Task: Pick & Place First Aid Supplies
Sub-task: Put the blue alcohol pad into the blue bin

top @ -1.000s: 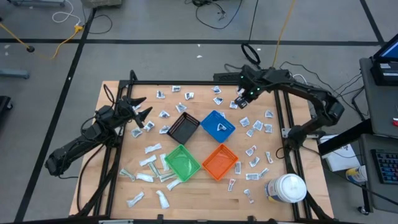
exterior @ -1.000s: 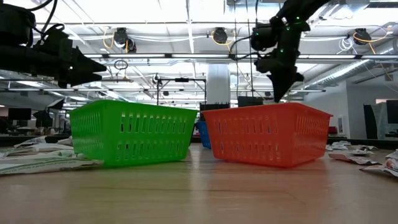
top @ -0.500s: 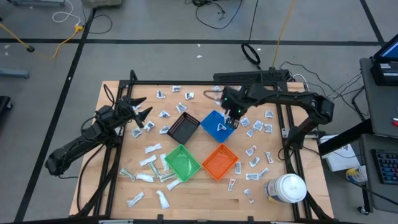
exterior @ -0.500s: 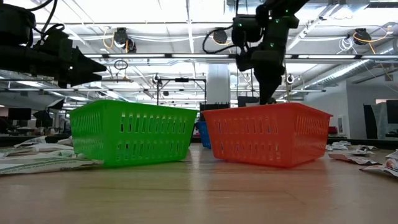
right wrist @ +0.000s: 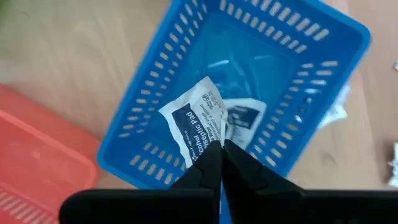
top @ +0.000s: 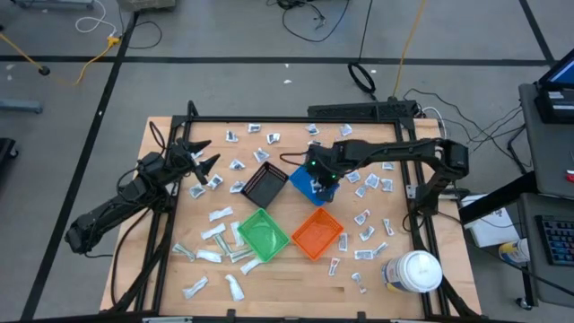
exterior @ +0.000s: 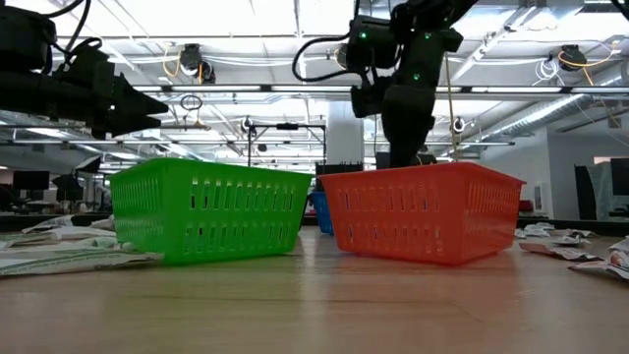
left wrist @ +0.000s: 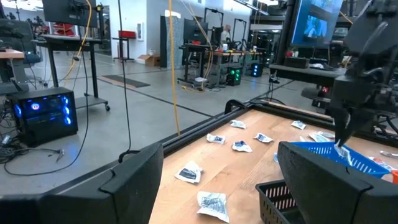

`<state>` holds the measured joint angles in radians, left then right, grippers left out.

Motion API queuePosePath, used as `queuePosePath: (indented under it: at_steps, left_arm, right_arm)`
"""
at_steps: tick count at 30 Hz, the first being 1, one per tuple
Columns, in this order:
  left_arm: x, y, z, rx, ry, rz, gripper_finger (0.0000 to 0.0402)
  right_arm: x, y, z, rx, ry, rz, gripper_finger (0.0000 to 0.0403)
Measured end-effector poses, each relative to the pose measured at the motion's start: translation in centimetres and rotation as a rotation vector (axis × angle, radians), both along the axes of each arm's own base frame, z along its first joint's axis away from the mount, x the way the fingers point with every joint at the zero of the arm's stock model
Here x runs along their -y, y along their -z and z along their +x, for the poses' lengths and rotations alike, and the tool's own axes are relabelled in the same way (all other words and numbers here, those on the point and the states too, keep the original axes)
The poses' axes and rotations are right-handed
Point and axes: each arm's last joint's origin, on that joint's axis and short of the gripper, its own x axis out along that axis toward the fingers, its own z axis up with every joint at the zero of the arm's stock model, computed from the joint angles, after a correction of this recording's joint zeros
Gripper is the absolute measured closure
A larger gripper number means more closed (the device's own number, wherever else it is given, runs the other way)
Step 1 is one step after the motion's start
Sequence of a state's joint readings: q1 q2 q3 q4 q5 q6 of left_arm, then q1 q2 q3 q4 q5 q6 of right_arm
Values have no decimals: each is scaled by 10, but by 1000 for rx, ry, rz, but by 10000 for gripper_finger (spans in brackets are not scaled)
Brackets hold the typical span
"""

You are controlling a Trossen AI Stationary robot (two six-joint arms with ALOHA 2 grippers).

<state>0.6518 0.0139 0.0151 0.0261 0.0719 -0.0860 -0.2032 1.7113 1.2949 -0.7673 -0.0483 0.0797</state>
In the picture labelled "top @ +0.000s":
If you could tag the black floor object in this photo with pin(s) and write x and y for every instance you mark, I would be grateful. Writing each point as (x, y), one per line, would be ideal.
(5, 152)

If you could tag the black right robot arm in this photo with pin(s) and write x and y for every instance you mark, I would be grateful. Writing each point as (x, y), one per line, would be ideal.
(403, 150)

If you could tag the black keyboard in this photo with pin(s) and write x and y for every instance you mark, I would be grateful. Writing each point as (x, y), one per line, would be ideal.
(558, 240)

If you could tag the laptop with blue screen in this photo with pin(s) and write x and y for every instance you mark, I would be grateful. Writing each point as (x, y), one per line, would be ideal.
(560, 74)

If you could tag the blue plastic basket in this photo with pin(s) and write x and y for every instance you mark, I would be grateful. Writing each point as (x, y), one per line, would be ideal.
(300, 181)

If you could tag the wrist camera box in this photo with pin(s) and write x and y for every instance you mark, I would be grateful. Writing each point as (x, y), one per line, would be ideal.
(315, 162)
(153, 163)

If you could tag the white wipes canister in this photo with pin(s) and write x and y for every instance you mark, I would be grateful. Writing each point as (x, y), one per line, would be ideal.
(414, 271)

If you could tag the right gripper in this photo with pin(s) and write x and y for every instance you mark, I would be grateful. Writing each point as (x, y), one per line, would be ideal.
(335, 163)

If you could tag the white yellow-label bottle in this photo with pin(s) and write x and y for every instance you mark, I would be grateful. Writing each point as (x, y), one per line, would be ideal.
(513, 251)

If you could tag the black floor disc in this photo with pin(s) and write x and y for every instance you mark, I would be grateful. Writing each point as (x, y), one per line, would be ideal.
(44, 70)

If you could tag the gray cart top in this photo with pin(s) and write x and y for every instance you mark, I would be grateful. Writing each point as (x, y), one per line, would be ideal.
(547, 152)

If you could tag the orange plastic basket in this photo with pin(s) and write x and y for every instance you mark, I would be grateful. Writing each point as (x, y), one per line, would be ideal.
(317, 233)

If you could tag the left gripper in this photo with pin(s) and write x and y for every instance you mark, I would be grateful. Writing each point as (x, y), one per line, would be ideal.
(181, 162)

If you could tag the black cart bar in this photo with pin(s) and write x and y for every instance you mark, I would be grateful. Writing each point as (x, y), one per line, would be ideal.
(498, 197)

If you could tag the white bracket on frame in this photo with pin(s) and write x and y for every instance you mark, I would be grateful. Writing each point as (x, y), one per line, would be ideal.
(411, 192)

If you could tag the black desktop device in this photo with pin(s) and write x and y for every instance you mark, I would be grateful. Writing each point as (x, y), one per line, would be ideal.
(553, 107)

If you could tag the small red object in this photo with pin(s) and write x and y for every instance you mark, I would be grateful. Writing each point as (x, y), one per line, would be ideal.
(570, 176)

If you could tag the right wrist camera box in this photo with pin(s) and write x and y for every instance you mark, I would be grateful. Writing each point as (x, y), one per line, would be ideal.
(315, 162)

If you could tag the gray stand foot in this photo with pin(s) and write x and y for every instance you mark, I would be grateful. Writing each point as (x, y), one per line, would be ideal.
(20, 106)

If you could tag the green plastic basket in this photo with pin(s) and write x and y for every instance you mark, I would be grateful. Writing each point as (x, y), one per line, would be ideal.
(264, 235)

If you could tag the black caster wheel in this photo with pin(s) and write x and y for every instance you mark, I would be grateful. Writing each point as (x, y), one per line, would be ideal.
(523, 303)

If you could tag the black plastic basket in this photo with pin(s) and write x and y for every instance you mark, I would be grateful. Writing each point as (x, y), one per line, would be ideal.
(264, 186)

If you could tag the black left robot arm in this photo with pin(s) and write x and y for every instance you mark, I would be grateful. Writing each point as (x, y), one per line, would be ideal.
(112, 211)

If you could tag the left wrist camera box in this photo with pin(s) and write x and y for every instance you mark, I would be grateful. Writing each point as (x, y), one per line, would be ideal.
(153, 163)

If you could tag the gray floor bar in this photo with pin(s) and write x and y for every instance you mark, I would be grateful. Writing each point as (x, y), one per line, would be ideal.
(54, 3)

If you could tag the gray keyboard desk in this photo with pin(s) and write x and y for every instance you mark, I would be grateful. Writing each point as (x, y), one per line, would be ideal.
(529, 215)

